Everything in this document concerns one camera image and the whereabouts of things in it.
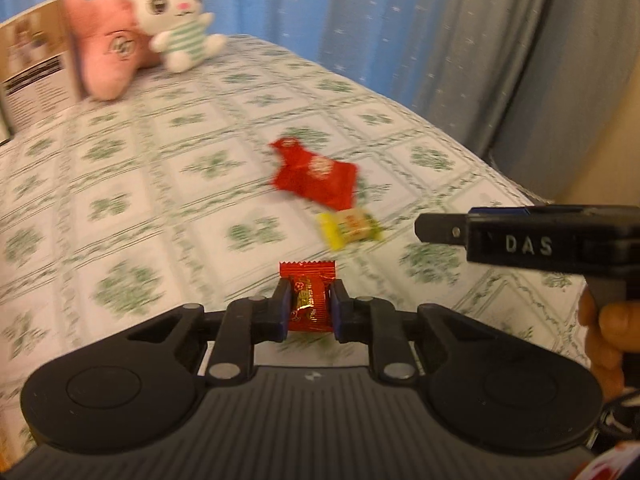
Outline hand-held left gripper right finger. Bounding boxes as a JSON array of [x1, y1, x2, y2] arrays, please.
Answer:
[[331, 278, 505, 385]]

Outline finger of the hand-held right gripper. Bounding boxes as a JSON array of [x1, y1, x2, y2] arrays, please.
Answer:
[[470, 206, 540, 217], [415, 212, 471, 247]]

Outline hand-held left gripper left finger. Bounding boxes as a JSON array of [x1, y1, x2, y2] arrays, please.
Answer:
[[119, 277, 292, 385]]

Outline red gold candy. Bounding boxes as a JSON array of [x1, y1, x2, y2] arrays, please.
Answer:
[[279, 261, 337, 333]]

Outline yellow candy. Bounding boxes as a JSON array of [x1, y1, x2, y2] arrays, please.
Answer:
[[317, 208, 385, 251]]

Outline red packet white print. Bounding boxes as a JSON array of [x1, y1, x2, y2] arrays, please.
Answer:
[[269, 137, 361, 211]]

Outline person's right hand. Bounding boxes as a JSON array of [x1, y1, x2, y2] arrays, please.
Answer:
[[579, 290, 628, 403]]

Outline green floral tablecloth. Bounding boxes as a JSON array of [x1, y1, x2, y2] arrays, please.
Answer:
[[0, 34, 593, 411]]

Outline person's printed clothing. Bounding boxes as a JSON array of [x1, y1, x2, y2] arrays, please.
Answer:
[[570, 392, 640, 480]]

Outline white bunny plush toy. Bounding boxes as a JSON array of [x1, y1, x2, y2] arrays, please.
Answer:
[[121, 0, 228, 73]]

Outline pink plush toy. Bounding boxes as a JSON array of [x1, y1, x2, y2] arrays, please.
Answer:
[[62, 0, 163, 102]]

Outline brown product box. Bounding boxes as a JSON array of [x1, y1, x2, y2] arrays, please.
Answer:
[[0, 0, 83, 141]]

